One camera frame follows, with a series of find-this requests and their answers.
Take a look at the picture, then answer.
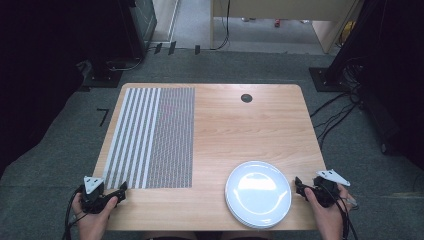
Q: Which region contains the person's right hand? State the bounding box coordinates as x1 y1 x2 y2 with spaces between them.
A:
303 182 358 240

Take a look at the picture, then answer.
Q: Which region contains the dark grey cabinet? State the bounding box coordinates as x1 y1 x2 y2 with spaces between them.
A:
128 0 158 59

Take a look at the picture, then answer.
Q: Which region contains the black floor tape corner mark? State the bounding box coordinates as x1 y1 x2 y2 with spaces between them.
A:
96 107 110 128

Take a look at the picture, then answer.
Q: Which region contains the bundle of black floor cables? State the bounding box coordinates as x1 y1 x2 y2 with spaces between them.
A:
309 56 366 152

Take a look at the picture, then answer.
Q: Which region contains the light wooden desk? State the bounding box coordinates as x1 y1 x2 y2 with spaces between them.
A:
209 0 363 55

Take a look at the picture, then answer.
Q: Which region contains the person's left hand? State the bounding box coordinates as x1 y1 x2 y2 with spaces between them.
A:
71 192 120 240

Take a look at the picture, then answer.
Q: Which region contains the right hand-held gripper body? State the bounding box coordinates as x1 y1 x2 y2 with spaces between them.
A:
311 168 352 209

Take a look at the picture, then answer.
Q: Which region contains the black hanging cable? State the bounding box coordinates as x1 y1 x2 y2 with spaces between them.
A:
211 0 232 52

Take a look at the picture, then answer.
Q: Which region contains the black wheeled equipment base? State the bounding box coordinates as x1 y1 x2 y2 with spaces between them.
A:
357 87 403 156

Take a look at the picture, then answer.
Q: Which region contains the grey striped woven placemat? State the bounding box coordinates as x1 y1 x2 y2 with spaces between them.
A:
101 87 196 190

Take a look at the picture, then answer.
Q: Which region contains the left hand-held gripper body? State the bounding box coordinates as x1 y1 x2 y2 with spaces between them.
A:
80 175 118 215

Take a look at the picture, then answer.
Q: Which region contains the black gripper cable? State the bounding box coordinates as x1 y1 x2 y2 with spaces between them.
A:
328 186 360 240
61 185 88 240

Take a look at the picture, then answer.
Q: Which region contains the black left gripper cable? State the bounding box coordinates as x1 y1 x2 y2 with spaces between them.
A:
61 185 88 240

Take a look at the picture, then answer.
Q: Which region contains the white round plate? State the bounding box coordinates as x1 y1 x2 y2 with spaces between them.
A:
225 191 288 230
225 160 293 225
225 186 290 228

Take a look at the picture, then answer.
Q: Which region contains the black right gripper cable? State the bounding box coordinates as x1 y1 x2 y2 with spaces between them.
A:
328 186 360 240

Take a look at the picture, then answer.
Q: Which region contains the yellow thing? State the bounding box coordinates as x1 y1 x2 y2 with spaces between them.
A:
339 20 356 46

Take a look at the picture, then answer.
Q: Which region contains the dark curtain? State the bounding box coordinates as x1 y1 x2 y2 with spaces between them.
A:
333 0 424 171
0 0 134 179

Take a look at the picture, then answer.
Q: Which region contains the black stand with base plate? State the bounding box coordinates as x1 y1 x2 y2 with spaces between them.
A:
82 0 124 89
308 0 371 93

